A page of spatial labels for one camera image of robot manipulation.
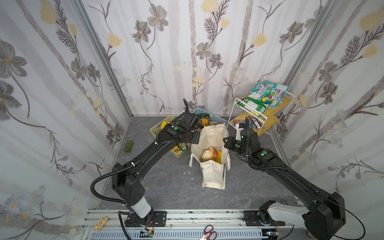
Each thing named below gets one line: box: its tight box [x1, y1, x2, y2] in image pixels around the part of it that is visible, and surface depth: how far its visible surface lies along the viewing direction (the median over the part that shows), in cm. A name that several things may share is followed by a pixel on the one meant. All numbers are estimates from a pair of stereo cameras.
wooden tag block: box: [94, 216, 109, 232], surface depth 73 cm
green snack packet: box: [235, 87, 273, 116], surface depth 80 cm
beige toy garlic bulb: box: [201, 148, 214, 162], surface depth 90 cm
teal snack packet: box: [252, 80, 289, 109], surface depth 82 cm
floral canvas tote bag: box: [189, 123, 231, 190], surface depth 85 cm
